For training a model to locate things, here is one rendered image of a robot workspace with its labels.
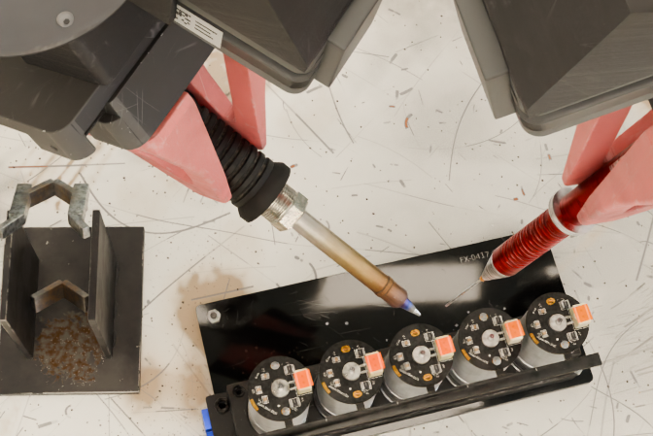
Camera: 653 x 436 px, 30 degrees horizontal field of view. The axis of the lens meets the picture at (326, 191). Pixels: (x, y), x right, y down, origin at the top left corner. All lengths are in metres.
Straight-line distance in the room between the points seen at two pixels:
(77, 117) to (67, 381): 0.22
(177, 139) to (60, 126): 0.04
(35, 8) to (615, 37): 0.11
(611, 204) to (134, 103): 0.14
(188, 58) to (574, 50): 0.16
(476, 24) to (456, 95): 0.35
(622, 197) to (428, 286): 0.21
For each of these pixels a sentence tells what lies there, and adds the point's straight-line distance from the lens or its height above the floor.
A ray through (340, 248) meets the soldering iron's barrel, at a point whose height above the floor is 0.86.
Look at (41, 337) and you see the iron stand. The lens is 0.54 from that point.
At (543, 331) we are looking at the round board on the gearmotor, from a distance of 0.49.
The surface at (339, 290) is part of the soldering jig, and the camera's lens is 0.53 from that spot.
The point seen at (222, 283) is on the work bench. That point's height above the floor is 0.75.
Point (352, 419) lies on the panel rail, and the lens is 0.47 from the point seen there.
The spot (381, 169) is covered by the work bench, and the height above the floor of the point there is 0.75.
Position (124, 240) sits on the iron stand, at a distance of 0.55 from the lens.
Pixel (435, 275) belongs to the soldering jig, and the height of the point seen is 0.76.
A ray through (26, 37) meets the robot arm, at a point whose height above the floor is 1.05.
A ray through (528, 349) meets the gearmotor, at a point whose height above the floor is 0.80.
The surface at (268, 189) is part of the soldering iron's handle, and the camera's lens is 0.42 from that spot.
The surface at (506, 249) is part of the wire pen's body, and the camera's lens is 0.41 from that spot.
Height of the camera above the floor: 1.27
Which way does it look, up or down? 68 degrees down
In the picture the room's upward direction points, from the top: 9 degrees clockwise
